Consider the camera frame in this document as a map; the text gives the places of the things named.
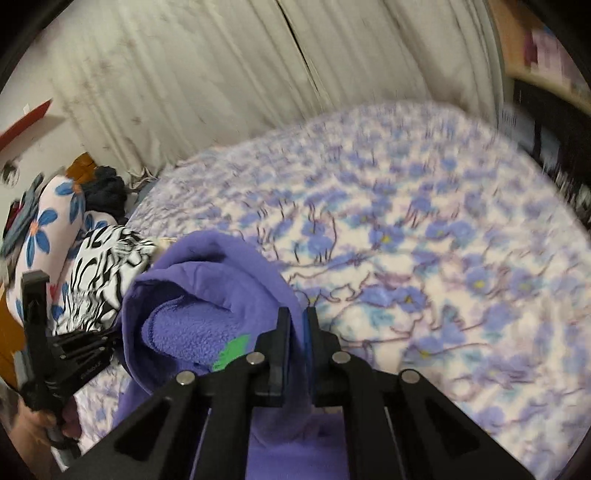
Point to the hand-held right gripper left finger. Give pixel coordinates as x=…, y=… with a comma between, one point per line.
x=279, y=350

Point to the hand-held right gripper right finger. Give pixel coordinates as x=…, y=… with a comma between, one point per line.
x=310, y=350

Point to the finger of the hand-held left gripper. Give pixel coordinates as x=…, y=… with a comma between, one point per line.
x=87, y=340

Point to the purple printed hoodie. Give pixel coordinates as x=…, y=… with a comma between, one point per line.
x=207, y=277

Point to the black and white patterned clothes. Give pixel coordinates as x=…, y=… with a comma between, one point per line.
x=106, y=258

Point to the denim clothes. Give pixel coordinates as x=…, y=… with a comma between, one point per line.
x=18, y=217

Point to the person's left hand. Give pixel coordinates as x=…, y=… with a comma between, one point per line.
x=69, y=417

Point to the black cloth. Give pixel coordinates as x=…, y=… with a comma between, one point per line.
x=107, y=191

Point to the purple floral bedspread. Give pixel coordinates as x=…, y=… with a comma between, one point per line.
x=415, y=230

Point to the cream patterned curtain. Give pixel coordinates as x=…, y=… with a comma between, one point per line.
x=231, y=83

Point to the black furniture under shelf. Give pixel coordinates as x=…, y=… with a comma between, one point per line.
x=545, y=134

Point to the wooden shelf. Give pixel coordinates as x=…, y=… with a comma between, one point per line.
x=512, y=41

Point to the stack of pink boxes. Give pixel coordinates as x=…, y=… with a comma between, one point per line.
x=549, y=55

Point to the wooden bed frame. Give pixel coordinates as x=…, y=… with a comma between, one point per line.
x=9, y=332

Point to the wall sticker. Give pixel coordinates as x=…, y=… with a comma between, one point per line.
x=10, y=173

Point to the red wall decoration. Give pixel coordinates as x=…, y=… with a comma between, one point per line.
x=23, y=124

